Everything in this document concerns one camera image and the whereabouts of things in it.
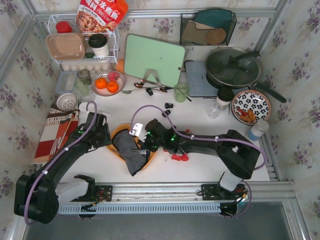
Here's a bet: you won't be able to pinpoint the orange storage basket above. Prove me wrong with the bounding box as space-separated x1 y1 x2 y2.
106 123 157 170

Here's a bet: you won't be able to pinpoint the grey blue cloth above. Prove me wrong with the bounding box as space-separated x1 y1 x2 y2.
112 129 150 177

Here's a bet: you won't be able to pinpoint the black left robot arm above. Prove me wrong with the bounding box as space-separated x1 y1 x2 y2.
13 112 111 225

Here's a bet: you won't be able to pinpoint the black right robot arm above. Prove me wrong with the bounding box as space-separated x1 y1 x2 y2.
138 119 262 199

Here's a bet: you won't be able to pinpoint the clear storage box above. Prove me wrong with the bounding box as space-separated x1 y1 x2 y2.
55 71 77 95

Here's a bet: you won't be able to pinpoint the coffee cup black lid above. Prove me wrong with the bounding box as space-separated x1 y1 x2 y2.
216 87 235 111

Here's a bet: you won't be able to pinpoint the black capsule top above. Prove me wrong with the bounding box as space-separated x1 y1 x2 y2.
164 102 174 109

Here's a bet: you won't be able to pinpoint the striped cloth mat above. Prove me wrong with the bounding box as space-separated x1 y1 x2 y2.
33 104 79 163

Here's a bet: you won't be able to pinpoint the orange right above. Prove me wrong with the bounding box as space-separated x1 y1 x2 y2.
106 81 119 94

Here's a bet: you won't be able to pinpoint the orange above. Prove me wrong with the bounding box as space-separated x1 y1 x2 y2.
95 77 108 90
106 81 119 94

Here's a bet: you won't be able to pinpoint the orange left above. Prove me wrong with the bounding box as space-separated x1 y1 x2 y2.
95 77 108 90

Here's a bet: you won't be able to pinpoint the green glass cup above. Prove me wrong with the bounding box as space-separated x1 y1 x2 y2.
174 82 189 103

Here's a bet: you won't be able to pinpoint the fruit bowl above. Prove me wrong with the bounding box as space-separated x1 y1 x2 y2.
91 70 126 97

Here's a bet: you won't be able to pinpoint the grey glass jar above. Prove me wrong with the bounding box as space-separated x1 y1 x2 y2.
74 69 92 97

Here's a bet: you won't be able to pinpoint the copper spoon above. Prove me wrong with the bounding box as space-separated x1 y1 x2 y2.
133 82 171 93

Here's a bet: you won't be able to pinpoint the peach in bowl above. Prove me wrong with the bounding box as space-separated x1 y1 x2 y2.
107 70 120 82

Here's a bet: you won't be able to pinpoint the clear plastic cup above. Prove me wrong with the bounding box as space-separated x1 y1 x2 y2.
206 101 222 119

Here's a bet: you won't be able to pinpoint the grey induction cooker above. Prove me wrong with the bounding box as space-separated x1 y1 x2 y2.
184 60 218 98

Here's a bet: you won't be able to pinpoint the egg tray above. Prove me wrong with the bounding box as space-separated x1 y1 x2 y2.
60 62 114 73

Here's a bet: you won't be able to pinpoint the orange sponge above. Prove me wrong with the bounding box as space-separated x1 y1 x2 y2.
115 59 125 74

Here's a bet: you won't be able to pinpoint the green cutting board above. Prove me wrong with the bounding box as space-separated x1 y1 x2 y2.
124 34 186 87

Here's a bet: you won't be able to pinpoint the white cup black lid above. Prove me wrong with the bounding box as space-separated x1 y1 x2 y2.
88 33 109 57

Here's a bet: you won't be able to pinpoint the fried food pieces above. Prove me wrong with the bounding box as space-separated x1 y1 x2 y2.
237 108 257 123

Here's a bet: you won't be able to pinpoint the beige lunch box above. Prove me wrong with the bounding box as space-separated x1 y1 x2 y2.
45 32 87 61

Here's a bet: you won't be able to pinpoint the flower patterned plate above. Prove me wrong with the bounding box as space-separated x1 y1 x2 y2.
231 90 272 126

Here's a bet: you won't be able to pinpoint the black frying pan with lid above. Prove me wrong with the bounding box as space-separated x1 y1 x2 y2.
204 47 287 103

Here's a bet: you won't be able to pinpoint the water bottle silver cap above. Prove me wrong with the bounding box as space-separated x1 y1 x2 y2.
247 119 270 141

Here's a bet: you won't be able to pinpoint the red jar lid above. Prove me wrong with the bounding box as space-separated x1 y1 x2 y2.
55 21 73 34

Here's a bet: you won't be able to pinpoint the round cork coaster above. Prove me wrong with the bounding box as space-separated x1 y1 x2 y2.
206 28 227 45

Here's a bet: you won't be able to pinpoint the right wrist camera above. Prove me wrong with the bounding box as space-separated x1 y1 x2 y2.
129 123 148 141

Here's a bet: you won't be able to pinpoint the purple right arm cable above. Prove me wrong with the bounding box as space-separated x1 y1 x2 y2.
130 104 268 221

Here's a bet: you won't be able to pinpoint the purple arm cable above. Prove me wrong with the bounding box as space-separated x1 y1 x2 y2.
130 104 268 221
23 100 97 226

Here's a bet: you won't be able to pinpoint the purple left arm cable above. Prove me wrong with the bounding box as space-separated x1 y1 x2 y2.
23 100 97 226

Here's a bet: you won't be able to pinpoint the white wire rack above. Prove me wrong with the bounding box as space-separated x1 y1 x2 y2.
46 13 120 64

